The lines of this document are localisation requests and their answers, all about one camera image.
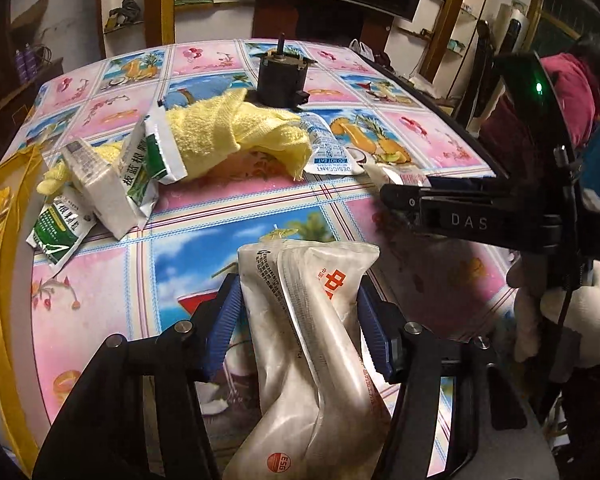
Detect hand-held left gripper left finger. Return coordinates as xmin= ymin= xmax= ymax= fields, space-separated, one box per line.
xmin=32 ymin=272 xmax=246 ymax=480

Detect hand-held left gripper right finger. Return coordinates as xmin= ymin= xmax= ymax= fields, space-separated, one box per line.
xmin=355 ymin=284 xmax=531 ymax=480

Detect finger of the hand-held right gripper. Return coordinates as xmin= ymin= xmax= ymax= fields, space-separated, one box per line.
xmin=380 ymin=182 xmax=516 ymax=248
xmin=427 ymin=174 xmax=513 ymax=192

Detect small white red packet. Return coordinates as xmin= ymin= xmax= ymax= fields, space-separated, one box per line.
xmin=365 ymin=162 xmax=431 ymax=191

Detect white mailer bag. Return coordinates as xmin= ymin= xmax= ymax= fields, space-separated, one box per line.
xmin=222 ymin=239 xmax=396 ymax=480

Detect white desiccant sachet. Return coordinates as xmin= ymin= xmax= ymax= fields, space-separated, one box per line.
xmin=297 ymin=112 xmax=368 ymax=176

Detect person's right forearm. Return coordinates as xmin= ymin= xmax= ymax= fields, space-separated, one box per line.
xmin=507 ymin=255 xmax=600 ymax=371

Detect printed tablecloth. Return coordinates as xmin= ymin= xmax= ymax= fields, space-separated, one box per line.
xmin=0 ymin=39 xmax=531 ymax=476

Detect dark wooden chair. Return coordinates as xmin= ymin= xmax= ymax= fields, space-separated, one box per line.
xmin=457 ymin=2 xmax=528 ymax=126

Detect white standing air conditioner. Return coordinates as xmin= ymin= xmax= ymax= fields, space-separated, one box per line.
xmin=495 ymin=2 xmax=528 ymax=41

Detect white plastic bag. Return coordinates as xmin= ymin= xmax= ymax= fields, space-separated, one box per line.
xmin=350 ymin=39 xmax=381 ymax=58

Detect green white medicine packet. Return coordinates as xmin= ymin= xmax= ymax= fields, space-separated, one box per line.
xmin=61 ymin=140 xmax=148 ymax=240
xmin=26 ymin=187 xmax=98 ymax=277
xmin=120 ymin=107 xmax=188 ymax=221

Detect dark framed window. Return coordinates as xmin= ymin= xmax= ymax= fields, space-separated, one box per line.
xmin=530 ymin=0 xmax=600 ymax=56

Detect yellow towel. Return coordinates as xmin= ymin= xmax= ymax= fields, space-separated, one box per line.
xmin=36 ymin=89 xmax=313 ymax=196

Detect black motor part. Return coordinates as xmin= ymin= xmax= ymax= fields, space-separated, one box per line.
xmin=250 ymin=35 xmax=313 ymax=111

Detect wooden cabinet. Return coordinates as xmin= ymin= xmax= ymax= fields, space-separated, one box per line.
xmin=0 ymin=55 xmax=66 ymax=146

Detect shoes on shelf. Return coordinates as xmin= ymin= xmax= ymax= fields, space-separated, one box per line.
xmin=105 ymin=0 xmax=143 ymax=28

